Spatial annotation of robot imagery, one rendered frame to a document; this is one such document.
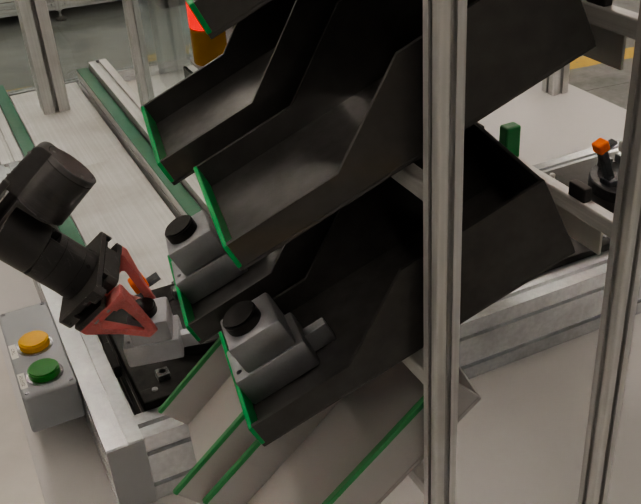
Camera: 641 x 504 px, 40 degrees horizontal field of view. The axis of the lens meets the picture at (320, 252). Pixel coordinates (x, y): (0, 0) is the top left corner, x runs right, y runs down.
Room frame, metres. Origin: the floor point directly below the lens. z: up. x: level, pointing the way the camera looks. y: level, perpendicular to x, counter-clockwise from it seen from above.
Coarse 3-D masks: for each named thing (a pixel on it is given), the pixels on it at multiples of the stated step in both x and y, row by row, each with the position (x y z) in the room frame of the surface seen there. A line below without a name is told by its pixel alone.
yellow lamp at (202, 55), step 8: (192, 32) 1.18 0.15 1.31; (200, 32) 1.18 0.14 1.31; (224, 32) 1.19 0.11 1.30; (192, 40) 1.19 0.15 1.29; (200, 40) 1.18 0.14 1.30; (208, 40) 1.17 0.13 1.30; (216, 40) 1.18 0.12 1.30; (224, 40) 1.19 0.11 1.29; (192, 48) 1.19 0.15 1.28; (200, 48) 1.18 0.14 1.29; (208, 48) 1.17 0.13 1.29; (216, 48) 1.18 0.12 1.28; (224, 48) 1.19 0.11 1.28; (200, 56) 1.18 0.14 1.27; (208, 56) 1.17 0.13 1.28; (216, 56) 1.18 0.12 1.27; (200, 64) 1.18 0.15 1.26
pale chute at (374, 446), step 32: (384, 384) 0.62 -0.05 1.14; (416, 384) 0.60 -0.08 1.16; (320, 416) 0.64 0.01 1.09; (352, 416) 0.62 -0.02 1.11; (384, 416) 0.59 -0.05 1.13; (416, 416) 0.53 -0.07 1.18; (256, 448) 0.62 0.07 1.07; (288, 448) 0.63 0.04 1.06; (320, 448) 0.61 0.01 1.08; (352, 448) 0.59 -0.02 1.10; (384, 448) 0.52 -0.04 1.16; (416, 448) 0.53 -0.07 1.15; (224, 480) 0.62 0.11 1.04; (256, 480) 0.62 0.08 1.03; (288, 480) 0.61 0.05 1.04; (320, 480) 0.58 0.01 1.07; (352, 480) 0.51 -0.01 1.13; (384, 480) 0.52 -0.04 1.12
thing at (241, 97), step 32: (288, 0) 0.80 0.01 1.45; (320, 0) 0.67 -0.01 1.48; (256, 32) 0.79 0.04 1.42; (288, 32) 0.67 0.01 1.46; (320, 32) 0.67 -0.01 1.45; (224, 64) 0.78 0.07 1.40; (256, 64) 0.78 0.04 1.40; (288, 64) 0.66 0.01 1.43; (160, 96) 0.77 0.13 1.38; (192, 96) 0.77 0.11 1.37; (224, 96) 0.75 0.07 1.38; (256, 96) 0.66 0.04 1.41; (288, 96) 0.66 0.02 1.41; (160, 128) 0.75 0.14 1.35; (192, 128) 0.72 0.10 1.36; (224, 128) 0.65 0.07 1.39; (160, 160) 0.64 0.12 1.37; (192, 160) 0.64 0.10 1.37
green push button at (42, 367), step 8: (40, 360) 0.92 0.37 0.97; (48, 360) 0.92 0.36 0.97; (32, 368) 0.90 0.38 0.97; (40, 368) 0.90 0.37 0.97; (48, 368) 0.90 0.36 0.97; (56, 368) 0.90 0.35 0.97; (32, 376) 0.89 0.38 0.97; (40, 376) 0.89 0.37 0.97; (48, 376) 0.89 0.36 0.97; (56, 376) 0.90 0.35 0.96
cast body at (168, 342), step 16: (144, 304) 0.82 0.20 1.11; (160, 304) 0.83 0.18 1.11; (128, 320) 0.81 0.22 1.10; (160, 320) 0.80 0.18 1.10; (176, 320) 0.84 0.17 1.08; (128, 336) 0.82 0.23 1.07; (160, 336) 0.80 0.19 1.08; (176, 336) 0.81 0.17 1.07; (192, 336) 0.82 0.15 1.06; (128, 352) 0.80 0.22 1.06; (144, 352) 0.80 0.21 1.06; (160, 352) 0.80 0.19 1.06; (176, 352) 0.81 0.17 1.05
